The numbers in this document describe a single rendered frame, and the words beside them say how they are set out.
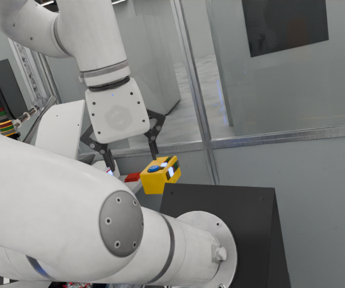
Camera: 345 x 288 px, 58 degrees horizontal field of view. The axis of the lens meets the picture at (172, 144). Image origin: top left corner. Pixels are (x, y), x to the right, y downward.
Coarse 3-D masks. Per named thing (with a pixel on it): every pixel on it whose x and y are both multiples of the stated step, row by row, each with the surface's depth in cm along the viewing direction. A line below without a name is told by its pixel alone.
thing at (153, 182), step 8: (160, 160) 129; (168, 168) 121; (144, 176) 120; (152, 176) 118; (160, 176) 117; (176, 176) 128; (144, 184) 121; (152, 184) 120; (160, 184) 119; (152, 192) 121; (160, 192) 120
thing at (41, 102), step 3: (36, 99) 168; (39, 99) 163; (42, 99) 160; (45, 99) 167; (30, 102) 160; (33, 102) 159; (36, 102) 159; (39, 102) 160; (42, 102) 160; (45, 102) 164; (30, 105) 159; (33, 105) 159; (39, 105) 160; (42, 105) 160; (45, 105) 162; (39, 108) 160; (39, 111) 161; (33, 114) 161; (36, 114) 161; (39, 114) 161
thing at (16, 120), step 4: (0, 88) 110; (0, 92) 110; (4, 100) 111; (8, 108) 113; (32, 108) 147; (28, 112) 137; (36, 112) 151; (12, 116) 115; (24, 116) 129; (16, 120) 118; (20, 124) 119
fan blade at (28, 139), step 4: (52, 96) 119; (48, 100) 125; (52, 100) 114; (56, 100) 111; (48, 104) 115; (52, 104) 111; (44, 108) 117; (48, 108) 111; (44, 112) 111; (40, 116) 113; (36, 120) 115; (40, 120) 125; (36, 124) 116; (32, 128) 112; (36, 128) 123; (32, 132) 119; (28, 136) 114; (32, 136) 122; (24, 140) 112; (28, 140) 119
